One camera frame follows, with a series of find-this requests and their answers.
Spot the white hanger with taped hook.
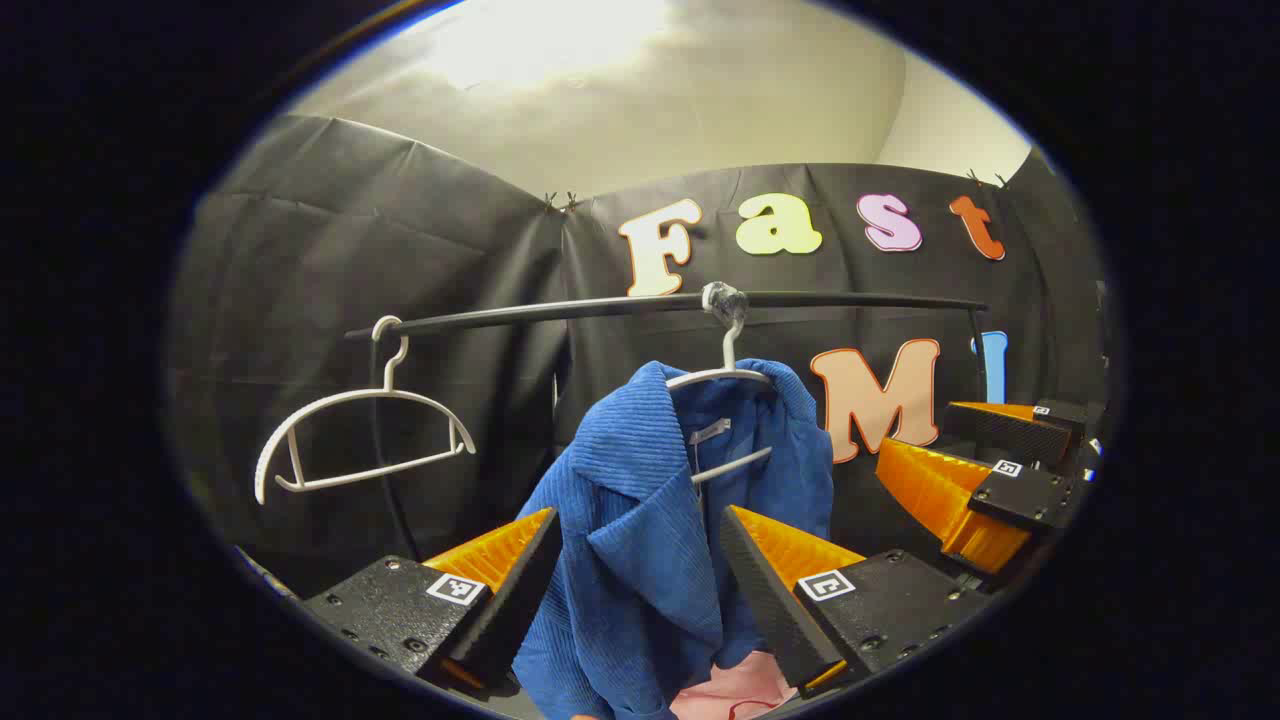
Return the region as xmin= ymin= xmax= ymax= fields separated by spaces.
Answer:
xmin=665 ymin=283 xmax=776 ymax=485

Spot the black clothes rack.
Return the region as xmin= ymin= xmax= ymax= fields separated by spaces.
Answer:
xmin=345 ymin=291 xmax=991 ymax=561

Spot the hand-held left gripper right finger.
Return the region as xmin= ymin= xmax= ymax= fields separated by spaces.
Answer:
xmin=720 ymin=505 xmax=991 ymax=701

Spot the pink laundry hamper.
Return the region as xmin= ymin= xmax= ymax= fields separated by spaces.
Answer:
xmin=670 ymin=650 xmax=801 ymax=720

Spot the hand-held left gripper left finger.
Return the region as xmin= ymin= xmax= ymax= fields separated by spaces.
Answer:
xmin=300 ymin=507 xmax=563 ymax=693

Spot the plain white plastic hanger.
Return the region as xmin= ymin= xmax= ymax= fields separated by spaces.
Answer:
xmin=254 ymin=315 xmax=477 ymax=506

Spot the blue corduroy jacket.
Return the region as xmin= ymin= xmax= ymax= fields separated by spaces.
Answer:
xmin=512 ymin=358 xmax=836 ymax=720

